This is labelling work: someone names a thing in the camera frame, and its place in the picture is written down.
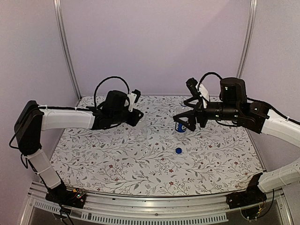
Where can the blue bottle cap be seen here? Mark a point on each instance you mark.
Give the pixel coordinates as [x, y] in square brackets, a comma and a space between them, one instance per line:
[178, 151]

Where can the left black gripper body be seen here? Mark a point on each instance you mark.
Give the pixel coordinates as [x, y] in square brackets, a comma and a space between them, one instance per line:
[132, 121]

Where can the small clear bottle white cap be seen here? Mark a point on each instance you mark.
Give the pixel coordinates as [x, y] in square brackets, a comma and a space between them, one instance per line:
[141, 130]

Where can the aluminium front rail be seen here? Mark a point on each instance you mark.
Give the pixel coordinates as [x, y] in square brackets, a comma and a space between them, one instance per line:
[113, 209]

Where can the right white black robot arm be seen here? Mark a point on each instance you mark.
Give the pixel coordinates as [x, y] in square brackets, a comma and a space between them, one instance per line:
[234, 105]

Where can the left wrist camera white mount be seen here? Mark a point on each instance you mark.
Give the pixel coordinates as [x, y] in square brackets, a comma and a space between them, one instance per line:
[133, 97]

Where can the left aluminium frame post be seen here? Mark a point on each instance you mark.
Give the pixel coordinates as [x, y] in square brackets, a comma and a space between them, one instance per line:
[65, 47]

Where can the right aluminium frame post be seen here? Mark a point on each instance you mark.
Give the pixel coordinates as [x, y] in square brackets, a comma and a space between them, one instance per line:
[248, 37]

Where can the aluminium frame post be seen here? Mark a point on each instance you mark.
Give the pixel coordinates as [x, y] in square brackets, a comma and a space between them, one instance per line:
[65, 47]
[248, 37]

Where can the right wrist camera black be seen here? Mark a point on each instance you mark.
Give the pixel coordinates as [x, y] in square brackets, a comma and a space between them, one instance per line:
[198, 89]

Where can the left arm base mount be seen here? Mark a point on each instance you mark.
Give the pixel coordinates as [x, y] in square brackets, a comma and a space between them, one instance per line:
[61, 195]

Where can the floral patterned table mat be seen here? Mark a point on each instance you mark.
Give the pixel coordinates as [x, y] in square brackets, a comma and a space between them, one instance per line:
[214, 159]

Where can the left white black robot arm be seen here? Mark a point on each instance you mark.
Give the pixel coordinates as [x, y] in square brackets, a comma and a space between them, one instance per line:
[117, 108]

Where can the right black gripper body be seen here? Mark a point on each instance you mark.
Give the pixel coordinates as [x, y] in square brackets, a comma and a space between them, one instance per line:
[200, 112]

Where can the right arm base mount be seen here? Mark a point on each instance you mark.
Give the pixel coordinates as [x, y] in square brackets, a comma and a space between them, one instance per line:
[251, 195]

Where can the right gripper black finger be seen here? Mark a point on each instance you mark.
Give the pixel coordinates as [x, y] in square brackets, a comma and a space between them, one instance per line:
[194, 102]
[187, 119]

